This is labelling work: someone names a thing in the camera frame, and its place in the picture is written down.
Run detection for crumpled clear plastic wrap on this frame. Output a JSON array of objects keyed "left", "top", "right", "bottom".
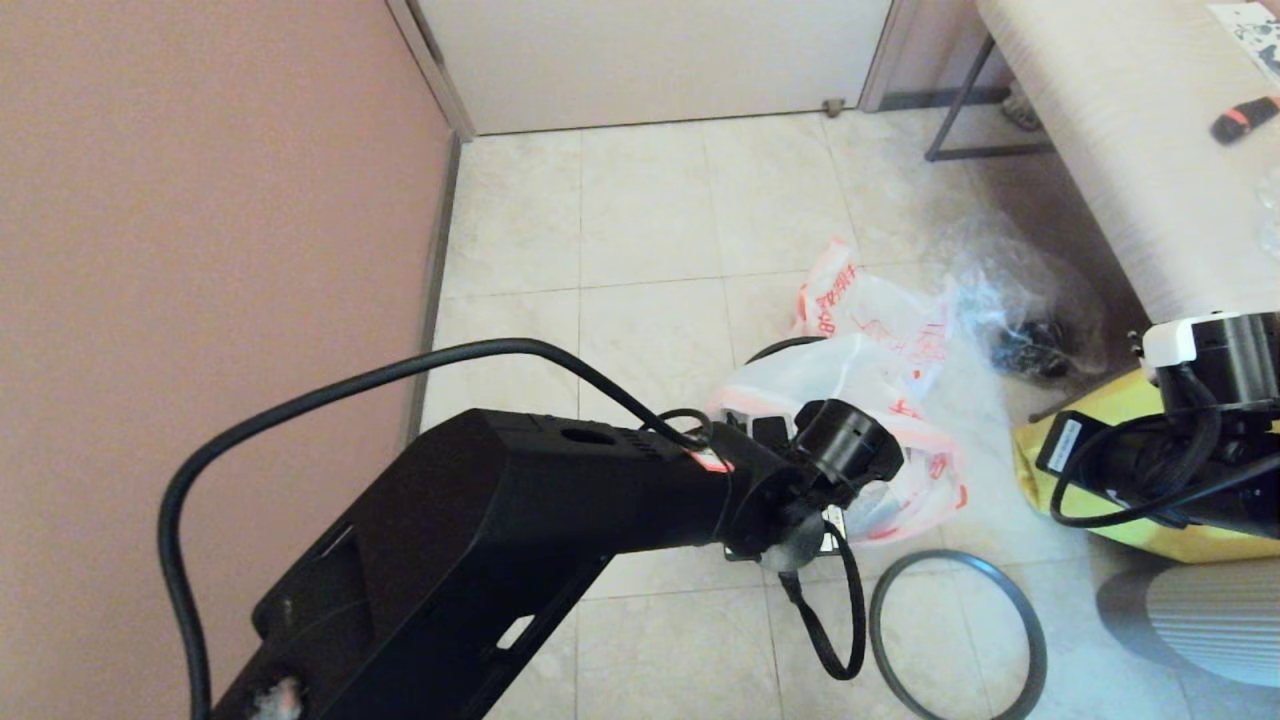
[{"left": 1255, "top": 165, "right": 1280, "bottom": 263}]

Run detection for grey door frame strip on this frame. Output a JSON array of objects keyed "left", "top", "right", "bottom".
[
  {"left": 388, "top": 0, "right": 479, "bottom": 141},
  {"left": 858, "top": 0, "right": 913, "bottom": 113}
]

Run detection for white door panel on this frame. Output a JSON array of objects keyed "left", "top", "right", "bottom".
[{"left": 415, "top": 0, "right": 896, "bottom": 136}]

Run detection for black orange marker pen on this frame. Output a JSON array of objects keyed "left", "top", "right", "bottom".
[{"left": 1208, "top": 98, "right": 1280, "bottom": 149}]

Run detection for grey ribbed round object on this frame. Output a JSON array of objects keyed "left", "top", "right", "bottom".
[{"left": 1095, "top": 558, "right": 1280, "bottom": 691}]

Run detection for black cable with plug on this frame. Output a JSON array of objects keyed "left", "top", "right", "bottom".
[{"left": 778, "top": 520, "right": 867, "bottom": 682}]

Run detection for black-white printed paper sheet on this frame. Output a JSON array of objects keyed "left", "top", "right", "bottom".
[{"left": 1205, "top": 5, "right": 1280, "bottom": 91}]

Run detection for used white red-drawstring trash bag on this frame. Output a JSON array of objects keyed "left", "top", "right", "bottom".
[{"left": 790, "top": 238, "right": 956, "bottom": 401}]

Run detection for black metal table frame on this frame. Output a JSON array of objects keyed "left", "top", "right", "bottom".
[{"left": 922, "top": 38, "right": 1051, "bottom": 163}]

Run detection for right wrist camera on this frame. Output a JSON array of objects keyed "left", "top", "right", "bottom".
[{"left": 1140, "top": 312, "right": 1280, "bottom": 411}]

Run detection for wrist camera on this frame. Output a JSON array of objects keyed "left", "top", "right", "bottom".
[
  {"left": 795, "top": 398, "right": 906, "bottom": 493},
  {"left": 1140, "top": 312, "right": 1280, "bottom": 411}
]

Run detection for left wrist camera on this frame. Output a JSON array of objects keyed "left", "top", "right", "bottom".
[{"left": 795, "top": 398, "right": 906, "bottom": 493}]

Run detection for long black left arm cable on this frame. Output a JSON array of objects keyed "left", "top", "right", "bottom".
[{"left": 158, "top": 338, "right": 713, "bottom": 720}]

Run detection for yellow fabric tote bag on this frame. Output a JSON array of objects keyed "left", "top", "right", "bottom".
[{"left": 1012, "top": 365, "right": 1280, "bottom": 563}]

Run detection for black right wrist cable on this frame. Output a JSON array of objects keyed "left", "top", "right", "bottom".
[{"left": 1050, "top": 370, "right": 1280, "bottom": 529}]

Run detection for clear plastic bag dark contents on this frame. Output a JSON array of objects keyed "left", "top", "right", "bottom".
[{"left": 945, "top": 215, "right": 1106, "bottom": 381}]

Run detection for new white orange-print bag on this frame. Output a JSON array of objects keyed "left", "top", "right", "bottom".
[{"left": 708, "top": 335, "right": 969, "bottom": 546}]

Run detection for grey bin rim ring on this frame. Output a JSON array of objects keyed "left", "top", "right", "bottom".
[{"left": 868, "top": 550, "right": 1048, "bottom": 720}]

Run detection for black round trash bin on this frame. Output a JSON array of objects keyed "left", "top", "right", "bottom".
[{"left": 745, "top": 336, "right": 831, "bottom": 366}]

